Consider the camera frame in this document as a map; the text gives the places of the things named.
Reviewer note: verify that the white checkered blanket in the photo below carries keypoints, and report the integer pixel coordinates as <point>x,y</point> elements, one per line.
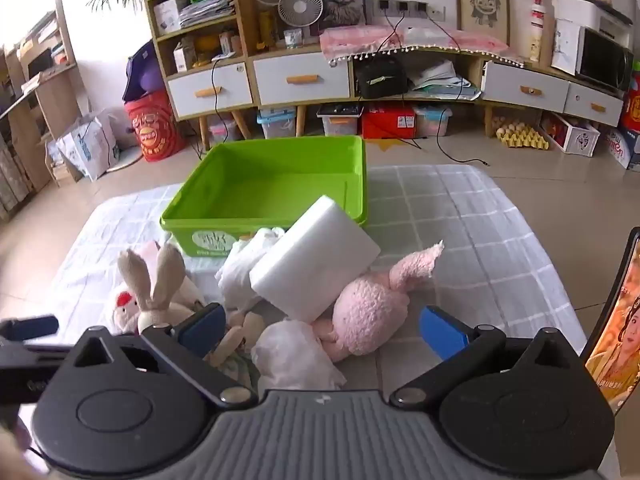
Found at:
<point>450,240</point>

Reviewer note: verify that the white foam block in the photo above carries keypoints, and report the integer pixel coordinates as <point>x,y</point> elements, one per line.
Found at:
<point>310,265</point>

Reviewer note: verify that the small white fan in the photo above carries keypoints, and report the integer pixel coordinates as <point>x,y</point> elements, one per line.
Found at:
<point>300,6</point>

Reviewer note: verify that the white cardboard box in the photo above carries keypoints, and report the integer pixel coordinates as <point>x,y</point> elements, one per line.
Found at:
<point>169,15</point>

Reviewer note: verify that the white paper shopping bag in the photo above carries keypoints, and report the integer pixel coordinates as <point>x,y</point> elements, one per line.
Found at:
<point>87,147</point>

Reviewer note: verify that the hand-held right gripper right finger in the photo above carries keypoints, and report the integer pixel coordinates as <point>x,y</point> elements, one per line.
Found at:
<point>442,332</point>

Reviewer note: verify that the small glass jar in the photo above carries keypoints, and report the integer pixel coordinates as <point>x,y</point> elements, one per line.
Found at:
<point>293,39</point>

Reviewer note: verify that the black microwave oven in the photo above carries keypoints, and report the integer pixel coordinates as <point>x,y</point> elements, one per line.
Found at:
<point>602,60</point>

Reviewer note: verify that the low wooden cabinet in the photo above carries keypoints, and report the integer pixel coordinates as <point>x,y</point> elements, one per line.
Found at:
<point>300,77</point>

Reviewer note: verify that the paper sheet with drawing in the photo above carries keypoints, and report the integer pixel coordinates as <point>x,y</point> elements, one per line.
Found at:
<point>566,47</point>

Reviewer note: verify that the green plastic bin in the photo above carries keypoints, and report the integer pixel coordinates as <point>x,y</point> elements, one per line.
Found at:
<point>260,180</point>

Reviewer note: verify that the tall wooden shelf cabinet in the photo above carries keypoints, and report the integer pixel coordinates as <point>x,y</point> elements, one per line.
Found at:
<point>200,90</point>

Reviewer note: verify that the tablet with lit screen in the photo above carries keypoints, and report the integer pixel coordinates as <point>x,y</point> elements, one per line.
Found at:
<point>620,350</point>

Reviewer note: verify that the clear box with blue lid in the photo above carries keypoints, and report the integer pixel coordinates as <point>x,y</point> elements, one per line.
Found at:
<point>276,124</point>

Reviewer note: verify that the clear box with pink contents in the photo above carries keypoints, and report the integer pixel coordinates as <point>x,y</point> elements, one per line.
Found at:
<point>224,130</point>

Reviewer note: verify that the stack of papers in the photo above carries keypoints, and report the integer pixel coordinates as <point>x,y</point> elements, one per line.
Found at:
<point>207,10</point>

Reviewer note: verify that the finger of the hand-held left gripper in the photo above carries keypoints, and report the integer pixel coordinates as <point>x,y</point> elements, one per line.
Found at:
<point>30,327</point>
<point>30,360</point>

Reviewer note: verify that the red cardboard box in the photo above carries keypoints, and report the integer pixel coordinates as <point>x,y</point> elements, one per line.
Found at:
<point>387,122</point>

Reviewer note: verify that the wall socket row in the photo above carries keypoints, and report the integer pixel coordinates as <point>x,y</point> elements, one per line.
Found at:
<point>410,9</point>

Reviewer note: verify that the wooden desk shelf unit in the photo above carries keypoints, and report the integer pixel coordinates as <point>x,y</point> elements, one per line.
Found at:
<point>45,95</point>

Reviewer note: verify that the white plush with red comb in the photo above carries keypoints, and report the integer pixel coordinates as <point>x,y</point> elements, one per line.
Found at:
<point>122,312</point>

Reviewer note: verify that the framed cat picture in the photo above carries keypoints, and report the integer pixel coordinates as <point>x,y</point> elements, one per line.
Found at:
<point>342,0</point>

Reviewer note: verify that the clear box with pastel contents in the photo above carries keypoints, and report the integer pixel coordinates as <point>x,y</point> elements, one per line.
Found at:
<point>432,121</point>

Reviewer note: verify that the white printer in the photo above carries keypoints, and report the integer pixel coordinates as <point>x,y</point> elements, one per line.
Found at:
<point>595,12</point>

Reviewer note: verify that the white round floor base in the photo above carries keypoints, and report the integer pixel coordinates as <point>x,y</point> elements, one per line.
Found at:
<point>131,158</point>

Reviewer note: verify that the pink tasselled cloth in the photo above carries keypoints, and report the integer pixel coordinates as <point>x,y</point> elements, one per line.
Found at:
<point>350,40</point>

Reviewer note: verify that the black bag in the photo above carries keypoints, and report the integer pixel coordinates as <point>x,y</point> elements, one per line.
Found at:
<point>380,77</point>

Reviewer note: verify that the white and blue carton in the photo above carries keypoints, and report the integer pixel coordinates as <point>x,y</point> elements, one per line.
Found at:
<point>625,150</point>

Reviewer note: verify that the yellow egg tray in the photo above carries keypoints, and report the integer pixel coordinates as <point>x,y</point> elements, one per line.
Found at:
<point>520,135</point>

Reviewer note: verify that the grey white plush toy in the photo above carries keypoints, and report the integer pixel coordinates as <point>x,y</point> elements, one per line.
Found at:
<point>240,270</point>

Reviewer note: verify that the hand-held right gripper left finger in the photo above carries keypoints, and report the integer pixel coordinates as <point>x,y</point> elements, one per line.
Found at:
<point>202,327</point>

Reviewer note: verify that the pile of folded fabrics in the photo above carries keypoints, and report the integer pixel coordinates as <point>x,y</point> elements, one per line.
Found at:
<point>440,82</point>

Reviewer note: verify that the yellow pot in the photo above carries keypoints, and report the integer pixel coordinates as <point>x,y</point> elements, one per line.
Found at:
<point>206,44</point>

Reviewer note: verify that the pink plush toy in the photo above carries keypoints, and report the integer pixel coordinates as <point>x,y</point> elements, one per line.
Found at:
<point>365,315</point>

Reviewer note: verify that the purple cushion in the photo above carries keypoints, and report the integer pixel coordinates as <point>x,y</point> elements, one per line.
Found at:
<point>142,72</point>

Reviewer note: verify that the framed cartoon drawing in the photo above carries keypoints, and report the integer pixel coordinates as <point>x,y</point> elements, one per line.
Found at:
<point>482,5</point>

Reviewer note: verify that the white cloth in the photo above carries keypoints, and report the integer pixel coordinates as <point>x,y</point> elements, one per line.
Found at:
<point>290,355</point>

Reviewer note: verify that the small white carton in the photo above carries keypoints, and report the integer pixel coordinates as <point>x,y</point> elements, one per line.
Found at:
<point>184,57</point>

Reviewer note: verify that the white box with red print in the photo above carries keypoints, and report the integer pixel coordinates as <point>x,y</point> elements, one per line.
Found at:
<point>575,136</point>

